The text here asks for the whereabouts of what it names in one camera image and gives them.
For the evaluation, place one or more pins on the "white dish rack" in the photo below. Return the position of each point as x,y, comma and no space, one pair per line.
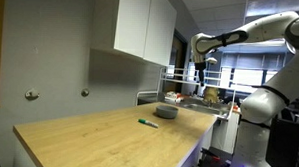
176,77

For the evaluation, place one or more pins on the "dark doorway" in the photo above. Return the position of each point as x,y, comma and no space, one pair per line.
177,61

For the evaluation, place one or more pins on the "round metal wall knob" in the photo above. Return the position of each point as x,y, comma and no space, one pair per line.
85,92
31,94

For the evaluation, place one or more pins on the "grey bowl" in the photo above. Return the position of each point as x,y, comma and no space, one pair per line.
167,111

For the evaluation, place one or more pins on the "yellowish sponge object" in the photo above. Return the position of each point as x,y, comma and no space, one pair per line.
211,94

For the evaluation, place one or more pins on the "steel sink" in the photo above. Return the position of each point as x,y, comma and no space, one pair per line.
205,109

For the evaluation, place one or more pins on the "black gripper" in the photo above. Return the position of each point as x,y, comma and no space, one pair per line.
200,67

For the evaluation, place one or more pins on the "red and white packet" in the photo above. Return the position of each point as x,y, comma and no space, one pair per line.
174,96

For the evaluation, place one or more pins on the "white wall cabinet door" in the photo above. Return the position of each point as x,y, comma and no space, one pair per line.
160,30
131,23

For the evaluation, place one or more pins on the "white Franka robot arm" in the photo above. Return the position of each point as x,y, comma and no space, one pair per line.
265,104

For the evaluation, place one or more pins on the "green and white marker pen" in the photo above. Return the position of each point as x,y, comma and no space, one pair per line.
148,123

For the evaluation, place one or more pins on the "black and red device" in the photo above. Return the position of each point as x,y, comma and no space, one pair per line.
211,159

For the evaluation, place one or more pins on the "window blinds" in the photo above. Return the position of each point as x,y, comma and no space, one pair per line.
253,60

